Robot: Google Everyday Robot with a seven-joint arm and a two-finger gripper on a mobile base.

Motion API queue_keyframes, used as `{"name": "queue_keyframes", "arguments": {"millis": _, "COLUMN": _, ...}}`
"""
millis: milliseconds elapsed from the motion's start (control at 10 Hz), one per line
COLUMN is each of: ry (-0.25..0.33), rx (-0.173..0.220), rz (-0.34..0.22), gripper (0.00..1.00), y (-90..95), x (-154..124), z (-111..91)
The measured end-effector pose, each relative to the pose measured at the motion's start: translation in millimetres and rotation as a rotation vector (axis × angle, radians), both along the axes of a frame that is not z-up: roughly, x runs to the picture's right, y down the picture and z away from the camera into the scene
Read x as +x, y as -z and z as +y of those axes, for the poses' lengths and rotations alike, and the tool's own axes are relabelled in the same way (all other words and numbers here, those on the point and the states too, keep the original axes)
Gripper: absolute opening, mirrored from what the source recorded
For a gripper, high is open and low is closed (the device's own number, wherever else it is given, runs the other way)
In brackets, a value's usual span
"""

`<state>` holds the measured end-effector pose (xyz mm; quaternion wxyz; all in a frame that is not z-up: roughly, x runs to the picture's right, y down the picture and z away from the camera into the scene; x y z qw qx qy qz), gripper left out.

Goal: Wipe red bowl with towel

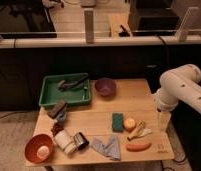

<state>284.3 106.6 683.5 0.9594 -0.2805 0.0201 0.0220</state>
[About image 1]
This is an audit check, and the grey block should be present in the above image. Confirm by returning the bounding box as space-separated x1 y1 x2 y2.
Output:
48 100 67 118

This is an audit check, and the white horizontal rail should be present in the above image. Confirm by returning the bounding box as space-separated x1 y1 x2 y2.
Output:
0 35 201 49

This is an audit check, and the orange carrot toy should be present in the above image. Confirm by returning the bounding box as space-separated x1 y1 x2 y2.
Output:
126 143 152 152

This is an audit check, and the green plastic tray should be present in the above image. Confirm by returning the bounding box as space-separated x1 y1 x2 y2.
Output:
39 73 91 107

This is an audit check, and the yellow orange ball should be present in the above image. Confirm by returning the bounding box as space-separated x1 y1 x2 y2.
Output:
124 118 136 131

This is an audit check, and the blue grey towel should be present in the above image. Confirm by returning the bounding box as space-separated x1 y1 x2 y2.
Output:
90 135 121 161

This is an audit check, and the purple bowl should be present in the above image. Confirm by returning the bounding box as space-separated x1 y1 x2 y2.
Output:
95 78 116 97

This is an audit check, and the white egg in bowl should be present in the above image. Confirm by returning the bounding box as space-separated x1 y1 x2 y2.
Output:
37 146 49 158

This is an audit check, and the green sponge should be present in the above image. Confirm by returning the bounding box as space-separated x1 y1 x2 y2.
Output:
112 113 123 132

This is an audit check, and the grey upright post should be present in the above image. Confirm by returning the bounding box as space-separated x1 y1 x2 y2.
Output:
84 10 94 44

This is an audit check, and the red bowl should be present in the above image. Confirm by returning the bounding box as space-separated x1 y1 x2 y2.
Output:
25 134 54 164

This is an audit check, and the small brown toy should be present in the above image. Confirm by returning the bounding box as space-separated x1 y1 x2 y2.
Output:
51 123 63 136

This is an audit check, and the grey brush in tray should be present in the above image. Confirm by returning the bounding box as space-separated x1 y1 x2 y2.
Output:
58 75 89 90

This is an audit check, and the metal can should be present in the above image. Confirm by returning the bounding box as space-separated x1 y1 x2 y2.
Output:
74 132 89 150

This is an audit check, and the white cup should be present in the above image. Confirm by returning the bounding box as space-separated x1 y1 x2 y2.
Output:
54 130 76 155

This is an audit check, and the blue cup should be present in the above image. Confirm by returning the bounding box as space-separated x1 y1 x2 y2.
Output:
57 112 67 124

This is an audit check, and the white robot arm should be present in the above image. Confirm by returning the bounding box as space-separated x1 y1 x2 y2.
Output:
153 64 201 132

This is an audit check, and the angled grey bracket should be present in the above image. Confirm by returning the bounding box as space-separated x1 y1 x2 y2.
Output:
176 7 199 42

